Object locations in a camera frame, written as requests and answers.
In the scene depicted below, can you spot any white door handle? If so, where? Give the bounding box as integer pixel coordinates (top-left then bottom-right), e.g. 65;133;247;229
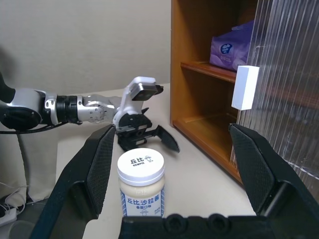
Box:
231;65;260;111

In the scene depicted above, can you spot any ribbed clear sliding door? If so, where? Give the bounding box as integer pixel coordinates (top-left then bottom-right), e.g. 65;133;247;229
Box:
284;0;319;199
229;0;319;199

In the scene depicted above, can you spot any beige hanging cloth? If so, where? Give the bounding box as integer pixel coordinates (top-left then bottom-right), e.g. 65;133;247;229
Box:
0;129;59;204

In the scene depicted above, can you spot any white-lidded salad dressing jar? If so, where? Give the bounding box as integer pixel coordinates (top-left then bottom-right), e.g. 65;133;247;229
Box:
117;148;166;219

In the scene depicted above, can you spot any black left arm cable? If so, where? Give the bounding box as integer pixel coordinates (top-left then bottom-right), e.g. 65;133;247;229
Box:
0;123;84;135

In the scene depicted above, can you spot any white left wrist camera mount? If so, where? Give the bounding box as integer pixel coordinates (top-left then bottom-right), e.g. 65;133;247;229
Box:
112;76;157;125

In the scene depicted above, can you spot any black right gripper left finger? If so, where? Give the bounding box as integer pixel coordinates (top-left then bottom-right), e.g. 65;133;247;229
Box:
29;125;117;239

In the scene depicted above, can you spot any white power strip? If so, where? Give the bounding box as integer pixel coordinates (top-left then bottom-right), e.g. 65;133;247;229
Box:
0;208;17;226

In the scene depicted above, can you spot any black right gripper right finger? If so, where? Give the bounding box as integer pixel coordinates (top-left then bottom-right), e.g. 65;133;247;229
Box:
228;123;319;239

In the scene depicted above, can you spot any purple tissue pack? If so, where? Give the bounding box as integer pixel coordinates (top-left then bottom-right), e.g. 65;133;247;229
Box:
209;19;255;72

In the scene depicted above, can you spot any wooden cabinet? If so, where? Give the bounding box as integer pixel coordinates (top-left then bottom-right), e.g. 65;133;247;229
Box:
170;0;260;187

